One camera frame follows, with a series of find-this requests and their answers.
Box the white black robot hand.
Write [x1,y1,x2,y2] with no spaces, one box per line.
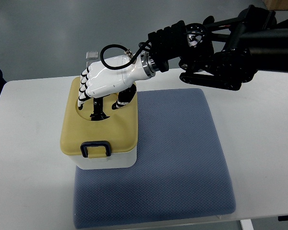
[77,51,159,110]

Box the yellow storage box lid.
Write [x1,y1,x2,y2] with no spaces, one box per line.
[60,77,138,157]

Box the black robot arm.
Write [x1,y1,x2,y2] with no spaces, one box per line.
[148,5,288,91]

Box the white storage box base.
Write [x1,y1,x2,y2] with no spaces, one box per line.
[69,145,137,170]

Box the brown cardboard box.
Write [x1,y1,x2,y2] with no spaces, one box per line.
[263,0,288,11]

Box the blue grey fabric cushion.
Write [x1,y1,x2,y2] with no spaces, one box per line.
[73,88,236,229]

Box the white table leg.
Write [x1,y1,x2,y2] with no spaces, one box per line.
[240,219,254,230]

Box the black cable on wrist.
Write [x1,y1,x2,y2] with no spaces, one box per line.
[100,41,152,70]

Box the black bracket under table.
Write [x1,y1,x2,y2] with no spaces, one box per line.
[278,215,288,221]

